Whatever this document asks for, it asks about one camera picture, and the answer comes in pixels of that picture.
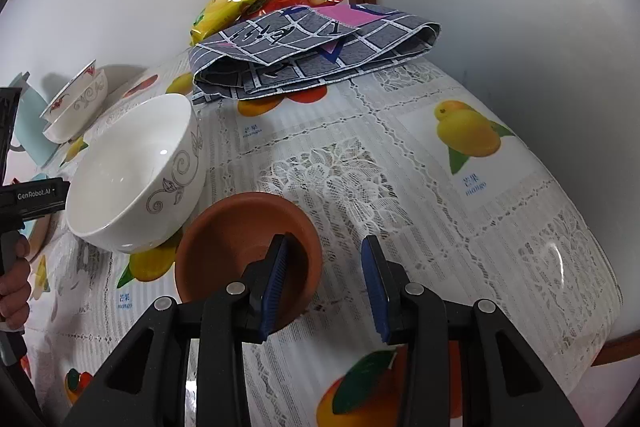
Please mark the grey checked cloth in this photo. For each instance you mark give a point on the grey checked cloth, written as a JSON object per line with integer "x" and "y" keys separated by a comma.
{"x": 310, "y": 52}

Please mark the yellow snack bag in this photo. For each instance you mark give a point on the yellow snack bag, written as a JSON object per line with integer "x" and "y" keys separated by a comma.
{"x": 230, "y": 4}

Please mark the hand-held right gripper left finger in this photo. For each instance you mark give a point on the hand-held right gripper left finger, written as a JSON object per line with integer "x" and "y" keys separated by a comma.
{"x": 275, "y": 287}

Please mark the light blue thermos jug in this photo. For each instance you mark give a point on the light blue thermos jug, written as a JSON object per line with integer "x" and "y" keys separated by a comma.
{"x": 32, "y": 132}

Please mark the floral patterned bowl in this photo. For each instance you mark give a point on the floral patterned bowl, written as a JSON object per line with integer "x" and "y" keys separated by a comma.
{"x": 64, "y": 101}

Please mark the fruit print tablecloth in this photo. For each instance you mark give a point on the fruit print tablecloth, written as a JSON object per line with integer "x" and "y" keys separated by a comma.
{"x": 450, "y": 232}

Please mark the brown wooden baseboard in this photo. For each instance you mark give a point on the brown wooden baseboard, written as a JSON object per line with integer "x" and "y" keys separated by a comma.
{"x": 617, "y": 342}

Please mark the person's left hand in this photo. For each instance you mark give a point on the person's left hand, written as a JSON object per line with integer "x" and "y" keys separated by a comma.
{"x": 15, "y": 287}

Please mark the small brown clay bowl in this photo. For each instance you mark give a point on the small brown clay bowl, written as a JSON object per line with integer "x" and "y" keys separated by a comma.
{"x": 225, "y": 237}

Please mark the white bowl grey scroll pattern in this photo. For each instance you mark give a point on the white bowl grey scroll pattern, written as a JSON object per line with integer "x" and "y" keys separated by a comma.
{"x": 77, "y": 119}
{"x": 125, "y": 177}

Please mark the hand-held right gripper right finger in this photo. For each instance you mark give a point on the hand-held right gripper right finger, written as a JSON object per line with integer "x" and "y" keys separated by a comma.
{"x": 372, "y": 287}

